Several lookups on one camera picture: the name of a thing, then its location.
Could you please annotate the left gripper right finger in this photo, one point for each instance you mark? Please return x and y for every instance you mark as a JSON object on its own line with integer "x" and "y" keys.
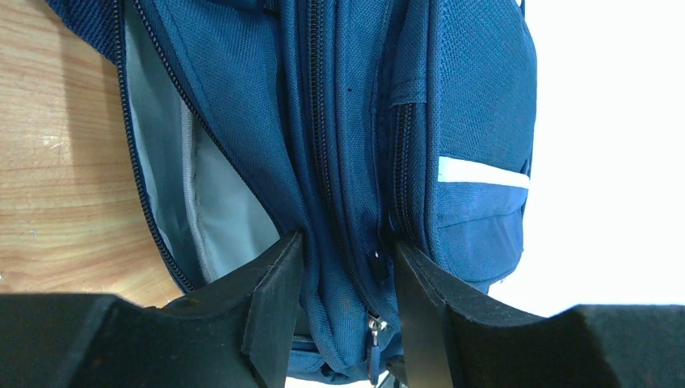
{"x": 456, "y": 336}

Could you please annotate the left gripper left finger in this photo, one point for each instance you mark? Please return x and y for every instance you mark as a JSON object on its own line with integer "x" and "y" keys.
{"x": 235, "y": 332}

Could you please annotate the navy blue backpack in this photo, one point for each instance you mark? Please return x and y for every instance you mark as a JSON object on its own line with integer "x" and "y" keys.
{"x": 357, "y": 123}

